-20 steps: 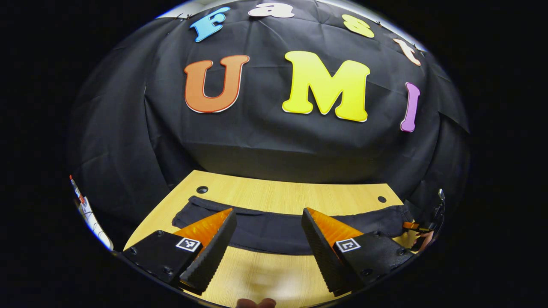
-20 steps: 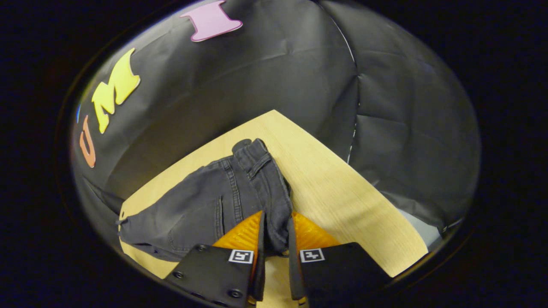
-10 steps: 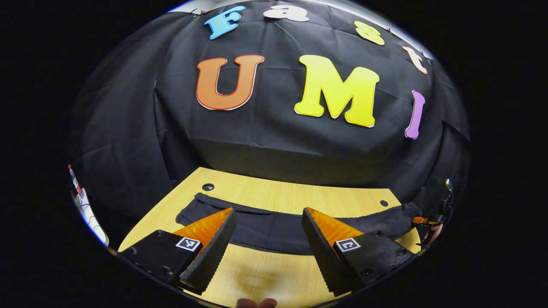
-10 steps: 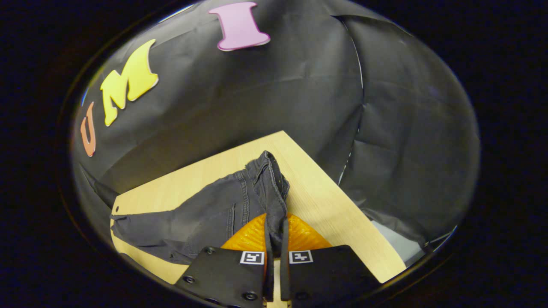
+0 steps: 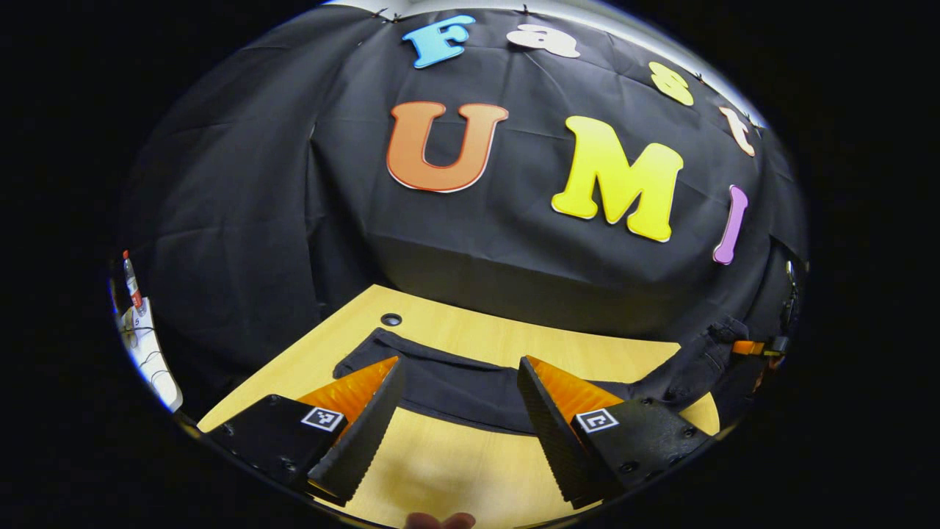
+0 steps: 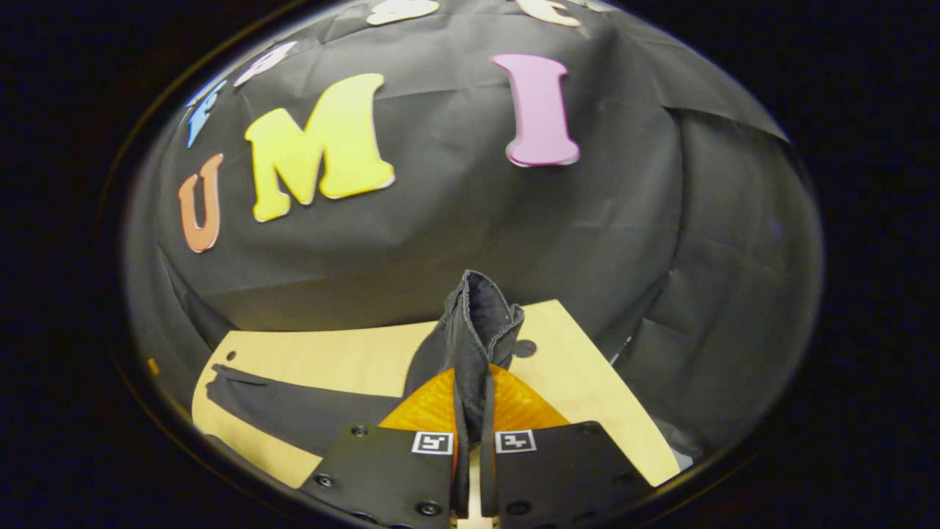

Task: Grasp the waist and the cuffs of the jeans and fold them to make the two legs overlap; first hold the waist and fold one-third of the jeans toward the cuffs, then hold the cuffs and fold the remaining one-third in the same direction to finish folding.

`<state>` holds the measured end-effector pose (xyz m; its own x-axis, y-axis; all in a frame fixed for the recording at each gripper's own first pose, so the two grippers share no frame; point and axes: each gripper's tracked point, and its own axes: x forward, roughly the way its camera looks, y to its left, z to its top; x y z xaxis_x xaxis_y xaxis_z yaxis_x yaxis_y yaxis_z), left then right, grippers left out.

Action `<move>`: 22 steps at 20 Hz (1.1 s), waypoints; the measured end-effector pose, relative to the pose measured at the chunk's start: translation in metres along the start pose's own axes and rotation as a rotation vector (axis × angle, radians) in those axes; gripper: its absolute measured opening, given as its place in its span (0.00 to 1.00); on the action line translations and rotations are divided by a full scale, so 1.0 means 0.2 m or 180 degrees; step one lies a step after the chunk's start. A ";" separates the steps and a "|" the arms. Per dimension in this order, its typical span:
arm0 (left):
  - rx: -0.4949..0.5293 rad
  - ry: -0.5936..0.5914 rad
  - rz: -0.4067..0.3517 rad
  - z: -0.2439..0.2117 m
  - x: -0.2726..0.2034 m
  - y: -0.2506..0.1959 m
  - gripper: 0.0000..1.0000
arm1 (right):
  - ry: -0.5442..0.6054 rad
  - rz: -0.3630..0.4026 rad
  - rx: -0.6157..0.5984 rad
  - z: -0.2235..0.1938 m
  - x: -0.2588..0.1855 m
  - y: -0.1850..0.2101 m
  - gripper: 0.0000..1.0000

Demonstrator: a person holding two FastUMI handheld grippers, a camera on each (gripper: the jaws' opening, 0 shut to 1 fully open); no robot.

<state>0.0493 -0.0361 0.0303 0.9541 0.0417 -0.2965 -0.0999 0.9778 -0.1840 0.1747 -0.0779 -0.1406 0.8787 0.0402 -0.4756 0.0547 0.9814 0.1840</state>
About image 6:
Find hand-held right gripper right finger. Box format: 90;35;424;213
480;363;656;529

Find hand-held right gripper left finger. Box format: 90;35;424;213
300;367;472;529

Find black jeans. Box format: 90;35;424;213
205;270;527;519

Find black backdrop cloth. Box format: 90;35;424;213
121;0;824;471

